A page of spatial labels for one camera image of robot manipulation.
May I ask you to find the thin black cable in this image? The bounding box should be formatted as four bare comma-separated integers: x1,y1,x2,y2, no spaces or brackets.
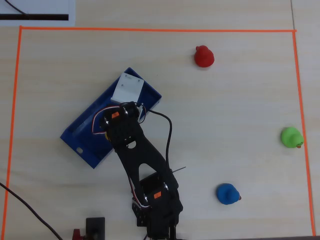
4,0,30,16

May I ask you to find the thick black cable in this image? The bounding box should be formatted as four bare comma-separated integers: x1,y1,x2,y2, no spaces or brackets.
0,182,65,240

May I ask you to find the red rubber duck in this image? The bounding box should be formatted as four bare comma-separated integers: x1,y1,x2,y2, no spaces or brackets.
194,45,215,68

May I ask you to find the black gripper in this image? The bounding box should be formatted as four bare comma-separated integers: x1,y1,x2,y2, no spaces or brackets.
119,101,147,124

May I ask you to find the blue rubber duck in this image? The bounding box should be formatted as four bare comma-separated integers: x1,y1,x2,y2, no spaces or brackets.
216,183,242,206

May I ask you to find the black camera cable on arm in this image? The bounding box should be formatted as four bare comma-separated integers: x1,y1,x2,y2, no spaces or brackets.
148,109,174,173

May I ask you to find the orange tape strip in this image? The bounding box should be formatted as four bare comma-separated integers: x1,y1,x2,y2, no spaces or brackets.
292,29,316,237
2,26,23,227
19,26,298,34

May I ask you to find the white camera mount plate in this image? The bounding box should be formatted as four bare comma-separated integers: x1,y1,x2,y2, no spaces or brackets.
110,72,145,105

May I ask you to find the blue plastic box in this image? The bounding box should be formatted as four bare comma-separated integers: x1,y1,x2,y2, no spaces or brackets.
59,66,163,170

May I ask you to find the red white servo wire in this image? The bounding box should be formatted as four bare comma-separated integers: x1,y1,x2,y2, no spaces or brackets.
91,104,121,136

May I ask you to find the small black box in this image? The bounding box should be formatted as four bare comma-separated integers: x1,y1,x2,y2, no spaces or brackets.
85,216,106,240

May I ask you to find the white paper with black bar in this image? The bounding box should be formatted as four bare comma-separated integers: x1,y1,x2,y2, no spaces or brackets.
0,0,76,27

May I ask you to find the green rubber duck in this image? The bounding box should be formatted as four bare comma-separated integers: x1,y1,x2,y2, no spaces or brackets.
280,126,305,150

